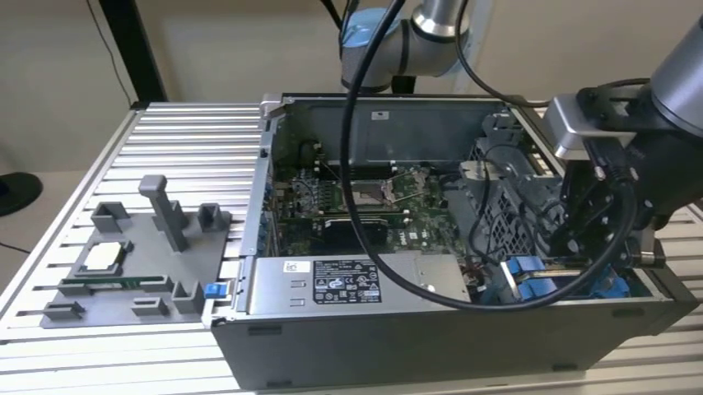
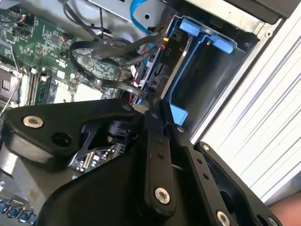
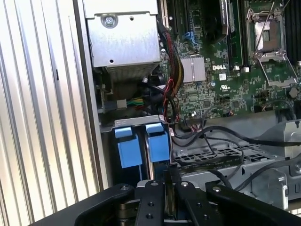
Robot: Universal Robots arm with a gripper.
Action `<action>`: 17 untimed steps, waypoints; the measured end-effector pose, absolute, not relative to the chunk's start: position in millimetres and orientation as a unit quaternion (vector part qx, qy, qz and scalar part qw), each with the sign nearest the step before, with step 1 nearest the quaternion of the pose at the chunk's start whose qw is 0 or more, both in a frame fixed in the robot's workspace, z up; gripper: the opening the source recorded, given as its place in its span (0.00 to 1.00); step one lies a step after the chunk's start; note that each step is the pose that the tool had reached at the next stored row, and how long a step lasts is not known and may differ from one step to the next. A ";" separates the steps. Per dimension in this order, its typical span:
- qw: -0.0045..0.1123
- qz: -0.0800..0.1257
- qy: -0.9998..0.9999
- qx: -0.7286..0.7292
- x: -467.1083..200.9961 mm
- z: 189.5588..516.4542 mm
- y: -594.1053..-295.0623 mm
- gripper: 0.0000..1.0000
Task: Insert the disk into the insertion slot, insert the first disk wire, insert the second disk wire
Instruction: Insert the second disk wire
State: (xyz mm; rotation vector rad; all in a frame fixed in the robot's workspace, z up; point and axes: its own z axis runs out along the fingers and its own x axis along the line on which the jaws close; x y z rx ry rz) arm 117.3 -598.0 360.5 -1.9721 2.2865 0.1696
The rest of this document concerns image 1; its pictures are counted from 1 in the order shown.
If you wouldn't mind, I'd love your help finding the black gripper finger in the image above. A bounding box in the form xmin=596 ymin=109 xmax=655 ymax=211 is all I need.
xmin=623 ymin=234 xmax=667 ymax=269
xmin=548 ymin=213 xmax=597 ymax=260

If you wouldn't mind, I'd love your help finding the black disk wire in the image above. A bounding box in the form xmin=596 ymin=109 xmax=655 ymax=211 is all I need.
xmin=469 ymin=143 xmax=561 ymax=264

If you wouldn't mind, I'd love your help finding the grey disk bay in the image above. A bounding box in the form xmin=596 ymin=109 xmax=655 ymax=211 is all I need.
xmin=499 ymin=254 xmax=632 ymax=304

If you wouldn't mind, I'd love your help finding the perforated metal drive cage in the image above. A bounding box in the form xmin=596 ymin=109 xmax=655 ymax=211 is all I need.
xmin=457 ymin=137 xmax=567 ymax=264

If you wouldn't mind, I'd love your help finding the blue plastic carrier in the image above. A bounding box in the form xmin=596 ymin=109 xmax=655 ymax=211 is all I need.
xmin=519 ymin=278 xmax=631 ymax=300

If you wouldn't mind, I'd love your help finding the green motherboard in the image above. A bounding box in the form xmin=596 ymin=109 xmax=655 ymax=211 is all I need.
xmin=270 ymin=162 xmax=473 ymax=258

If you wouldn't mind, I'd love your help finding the CPU socket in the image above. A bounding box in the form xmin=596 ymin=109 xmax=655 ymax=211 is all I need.
xmin=339 ymin=179 xmax=400 ymax=209

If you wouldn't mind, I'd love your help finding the black graphics card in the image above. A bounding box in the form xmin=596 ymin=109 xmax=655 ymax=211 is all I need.
xmin=312 ymin=217 xmax=388 ymax=254

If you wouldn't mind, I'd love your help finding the dark grey PC case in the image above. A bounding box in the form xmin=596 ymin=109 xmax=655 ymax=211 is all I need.
xmin=210 ymin=92 xmax=703 ymax=390

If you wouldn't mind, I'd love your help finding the silver power supply unit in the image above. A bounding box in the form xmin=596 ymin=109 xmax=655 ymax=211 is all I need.
xmin=244 ymin=253 xmax=475 ymax=316

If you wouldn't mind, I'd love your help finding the grey parts rack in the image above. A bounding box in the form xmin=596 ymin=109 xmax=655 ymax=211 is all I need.
xmin=40 ymin=174 xmax=234 ymax=330

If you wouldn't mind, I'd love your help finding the green RAM stick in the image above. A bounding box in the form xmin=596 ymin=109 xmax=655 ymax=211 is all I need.
xmin=58 ymin=277 xmax=165 ymax=288

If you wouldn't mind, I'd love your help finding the silver CPU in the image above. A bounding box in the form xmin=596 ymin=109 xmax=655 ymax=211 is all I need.
xmin=81 ymin=242 xmax=125 ymax=271

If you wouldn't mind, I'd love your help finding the black round stand base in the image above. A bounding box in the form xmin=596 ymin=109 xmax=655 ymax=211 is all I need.
xmin=0 ymin=171 xmax=44 ymax=218

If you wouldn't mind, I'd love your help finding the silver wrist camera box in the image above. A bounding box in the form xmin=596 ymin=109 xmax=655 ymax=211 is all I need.
xmin=540 ymin=93 xmax=637 ymax=160

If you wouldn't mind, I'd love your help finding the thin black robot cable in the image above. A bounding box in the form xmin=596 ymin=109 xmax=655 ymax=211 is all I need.
xmin=452 ymin=0 xmax=553 ymax=108

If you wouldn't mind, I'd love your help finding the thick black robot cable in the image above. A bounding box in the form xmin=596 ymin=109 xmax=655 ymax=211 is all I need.
xmin=340 ymin=0 xmax=641 ymax=309

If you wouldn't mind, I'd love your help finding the black frame post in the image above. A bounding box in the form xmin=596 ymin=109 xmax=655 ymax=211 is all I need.
xmin=97 ymin=0 xmax=169 ymax=104

